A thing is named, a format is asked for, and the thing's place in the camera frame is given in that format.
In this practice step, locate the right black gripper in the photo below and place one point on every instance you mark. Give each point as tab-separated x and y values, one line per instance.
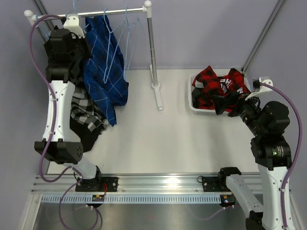
221	103

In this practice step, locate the red black plaid shirt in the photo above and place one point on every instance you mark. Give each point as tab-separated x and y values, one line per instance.
211	85

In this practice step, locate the dark pinstriped shirt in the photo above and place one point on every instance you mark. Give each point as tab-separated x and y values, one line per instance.
197	95

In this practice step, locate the blue plaid shirt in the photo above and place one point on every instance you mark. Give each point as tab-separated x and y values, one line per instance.
103	72

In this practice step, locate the blue hanger of red shirt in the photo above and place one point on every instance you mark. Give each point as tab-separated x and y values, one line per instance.
110	34

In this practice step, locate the light blue wire hanger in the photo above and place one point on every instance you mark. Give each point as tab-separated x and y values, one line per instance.
132	27

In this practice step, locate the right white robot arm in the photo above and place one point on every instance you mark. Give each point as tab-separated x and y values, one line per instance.
272	155

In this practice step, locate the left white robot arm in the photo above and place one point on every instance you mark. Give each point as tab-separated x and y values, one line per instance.
59	144

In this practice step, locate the grey white plaid shirt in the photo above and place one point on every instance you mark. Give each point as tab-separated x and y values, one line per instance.
85	112

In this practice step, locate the blue hanger of black shirt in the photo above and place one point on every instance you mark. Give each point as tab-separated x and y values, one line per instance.
43	30

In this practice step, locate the white plastic basket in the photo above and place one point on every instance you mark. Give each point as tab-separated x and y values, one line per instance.
219	73

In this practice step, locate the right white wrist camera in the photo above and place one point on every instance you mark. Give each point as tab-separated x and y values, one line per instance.
261	86

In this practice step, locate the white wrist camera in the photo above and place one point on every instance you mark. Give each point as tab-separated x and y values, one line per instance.
73	24
261	86

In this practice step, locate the right aluminium frame post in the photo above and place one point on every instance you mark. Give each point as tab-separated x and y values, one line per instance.
272	17

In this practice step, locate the aluminium frame post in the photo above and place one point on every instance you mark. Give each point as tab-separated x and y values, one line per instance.
41	9
272	17

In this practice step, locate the aluminium mounting rail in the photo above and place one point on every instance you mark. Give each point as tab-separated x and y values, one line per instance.
131	184

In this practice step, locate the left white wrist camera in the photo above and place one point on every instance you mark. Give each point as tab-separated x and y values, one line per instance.
73	24

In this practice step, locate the white slotted cable duct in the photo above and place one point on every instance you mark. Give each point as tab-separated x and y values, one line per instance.
131	199

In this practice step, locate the left aluminium frame post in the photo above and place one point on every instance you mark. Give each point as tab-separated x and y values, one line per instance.
41	9

